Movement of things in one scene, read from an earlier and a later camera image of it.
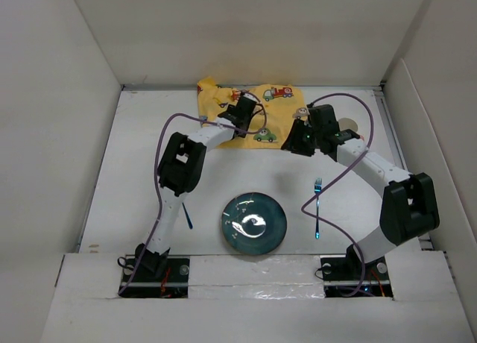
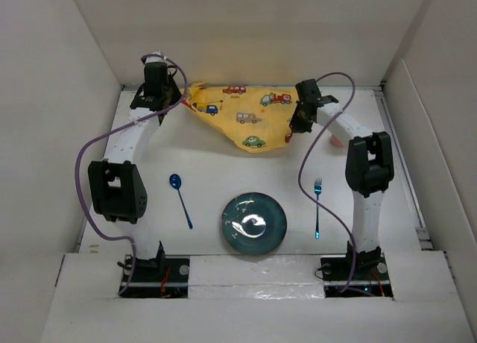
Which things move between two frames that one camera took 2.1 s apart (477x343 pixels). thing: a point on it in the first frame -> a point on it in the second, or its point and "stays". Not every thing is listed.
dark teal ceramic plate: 253,223 stays
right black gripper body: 317,135 -> 299,121
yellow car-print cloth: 262,115 stays
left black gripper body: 231,107 -> 171,91
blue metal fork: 317,189 stays
